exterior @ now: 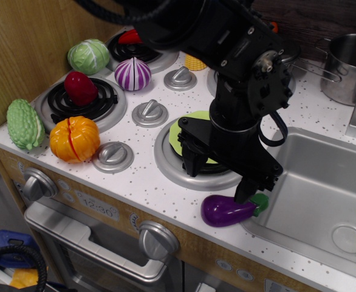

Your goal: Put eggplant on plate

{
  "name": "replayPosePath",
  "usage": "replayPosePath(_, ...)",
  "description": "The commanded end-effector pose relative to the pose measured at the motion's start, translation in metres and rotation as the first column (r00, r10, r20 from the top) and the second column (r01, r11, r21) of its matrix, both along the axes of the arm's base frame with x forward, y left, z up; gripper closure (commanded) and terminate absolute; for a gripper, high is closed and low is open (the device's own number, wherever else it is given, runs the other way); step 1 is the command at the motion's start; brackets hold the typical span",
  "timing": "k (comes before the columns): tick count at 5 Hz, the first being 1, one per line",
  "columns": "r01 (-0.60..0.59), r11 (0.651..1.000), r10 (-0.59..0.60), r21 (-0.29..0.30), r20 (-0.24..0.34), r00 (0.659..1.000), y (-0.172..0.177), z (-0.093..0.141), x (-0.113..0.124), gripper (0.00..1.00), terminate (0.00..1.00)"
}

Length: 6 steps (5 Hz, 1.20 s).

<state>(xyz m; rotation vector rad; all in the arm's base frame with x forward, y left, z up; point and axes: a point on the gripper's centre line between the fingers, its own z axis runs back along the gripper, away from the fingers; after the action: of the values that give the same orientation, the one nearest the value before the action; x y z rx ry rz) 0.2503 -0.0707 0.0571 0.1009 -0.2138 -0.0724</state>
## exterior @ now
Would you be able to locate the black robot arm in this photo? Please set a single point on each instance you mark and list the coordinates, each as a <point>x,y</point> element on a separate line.
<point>253,82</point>

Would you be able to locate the silver oven door handle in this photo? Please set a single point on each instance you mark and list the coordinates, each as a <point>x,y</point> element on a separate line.
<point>100,243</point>

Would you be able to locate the silver oven knob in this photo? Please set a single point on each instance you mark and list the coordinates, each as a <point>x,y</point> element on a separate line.
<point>157,242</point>
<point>38,185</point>

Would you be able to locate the green toy bitter melon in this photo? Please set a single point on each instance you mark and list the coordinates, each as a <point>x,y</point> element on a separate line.
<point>24,125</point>

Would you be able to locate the silver toy sink basin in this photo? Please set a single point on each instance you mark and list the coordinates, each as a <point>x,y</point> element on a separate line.
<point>312,207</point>

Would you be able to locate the yellow object bottom left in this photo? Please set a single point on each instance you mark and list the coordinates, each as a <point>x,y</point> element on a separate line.
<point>24,278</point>

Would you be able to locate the silver stove knob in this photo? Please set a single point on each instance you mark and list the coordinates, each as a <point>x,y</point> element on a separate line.
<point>113,157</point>
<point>181,79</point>
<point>150,114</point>

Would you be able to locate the purple toy eggplant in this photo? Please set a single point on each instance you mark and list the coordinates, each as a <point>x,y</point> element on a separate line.
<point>221,211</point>

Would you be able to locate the silver stove knob back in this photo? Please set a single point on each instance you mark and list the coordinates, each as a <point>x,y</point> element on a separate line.
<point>181,79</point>

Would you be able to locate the silver metal pot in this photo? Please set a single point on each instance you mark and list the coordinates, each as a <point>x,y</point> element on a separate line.
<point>339,76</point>

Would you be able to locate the light green plate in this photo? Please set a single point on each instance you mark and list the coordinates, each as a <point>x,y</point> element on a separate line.
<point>175,130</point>

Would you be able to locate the green toy cabbage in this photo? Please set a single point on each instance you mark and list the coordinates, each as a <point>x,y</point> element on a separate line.
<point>89,56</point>

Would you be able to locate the silver oven knob right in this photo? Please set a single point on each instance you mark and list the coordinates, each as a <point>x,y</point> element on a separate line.
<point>157,242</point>

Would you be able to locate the silver oven knob left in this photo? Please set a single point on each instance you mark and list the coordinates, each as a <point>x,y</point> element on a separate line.
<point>38,185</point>

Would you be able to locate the yellow toy corn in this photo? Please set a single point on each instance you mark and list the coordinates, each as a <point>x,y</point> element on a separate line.
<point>194,64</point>

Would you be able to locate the silver stove knob middle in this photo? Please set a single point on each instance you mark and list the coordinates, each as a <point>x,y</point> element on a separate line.
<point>150,114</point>

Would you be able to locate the red toy chili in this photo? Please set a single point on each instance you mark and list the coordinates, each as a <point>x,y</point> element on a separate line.
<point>130,37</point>

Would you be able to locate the dark red toy pepper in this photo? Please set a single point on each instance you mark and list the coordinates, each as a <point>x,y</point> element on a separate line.
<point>80,88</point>

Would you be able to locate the purple striped toy onion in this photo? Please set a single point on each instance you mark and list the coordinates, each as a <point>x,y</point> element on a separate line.
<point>132,74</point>

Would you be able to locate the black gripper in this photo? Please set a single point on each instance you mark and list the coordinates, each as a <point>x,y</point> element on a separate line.
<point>240,152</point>

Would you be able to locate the blue object bottom left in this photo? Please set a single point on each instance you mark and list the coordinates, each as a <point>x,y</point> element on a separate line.
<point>16,260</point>

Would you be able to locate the silver stove knob front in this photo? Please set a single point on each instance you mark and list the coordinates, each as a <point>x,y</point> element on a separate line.
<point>113,157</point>

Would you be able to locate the orange toy pumpkin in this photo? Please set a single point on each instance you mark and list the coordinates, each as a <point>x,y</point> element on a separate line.
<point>75,139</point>

